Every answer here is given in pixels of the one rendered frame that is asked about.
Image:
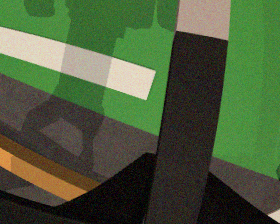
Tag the orange mallet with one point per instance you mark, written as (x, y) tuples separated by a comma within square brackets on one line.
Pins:
[(43, 172)]

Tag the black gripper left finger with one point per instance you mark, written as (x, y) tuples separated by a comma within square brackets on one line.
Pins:
[(120, 200)]

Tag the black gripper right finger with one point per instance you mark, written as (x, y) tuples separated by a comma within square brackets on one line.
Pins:
[(221, 205)]

